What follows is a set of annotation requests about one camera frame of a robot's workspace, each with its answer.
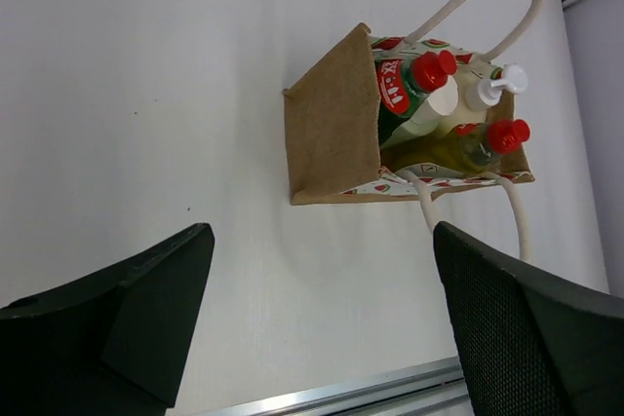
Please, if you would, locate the green dish soap bottle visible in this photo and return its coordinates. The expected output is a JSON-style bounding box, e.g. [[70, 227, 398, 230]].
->
[[375, 51, 457, 148]]

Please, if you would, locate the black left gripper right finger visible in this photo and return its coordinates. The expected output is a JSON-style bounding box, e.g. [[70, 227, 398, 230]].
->
[[433, 222, 623, 415]]

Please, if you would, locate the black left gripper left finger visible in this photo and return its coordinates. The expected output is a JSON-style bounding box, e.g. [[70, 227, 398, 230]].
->
[[1, 223, 215, 415]]

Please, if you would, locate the yellow dish soap bottle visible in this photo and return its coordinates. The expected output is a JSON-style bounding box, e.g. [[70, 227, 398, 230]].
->
[[381, 119, 530, 179]]

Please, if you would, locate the burlap watermelon canvas bag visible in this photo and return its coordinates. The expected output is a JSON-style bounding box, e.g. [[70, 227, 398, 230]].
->
[[283, 0, 552, 262]]

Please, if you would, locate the white pump soap dispenser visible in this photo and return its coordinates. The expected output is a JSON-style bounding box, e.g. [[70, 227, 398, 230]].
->
[[452, 64, 528, 124]]

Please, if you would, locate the pale bottle with white cap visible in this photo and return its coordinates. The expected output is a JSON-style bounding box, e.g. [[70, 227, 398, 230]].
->
[[384, 76, 459, 147]]

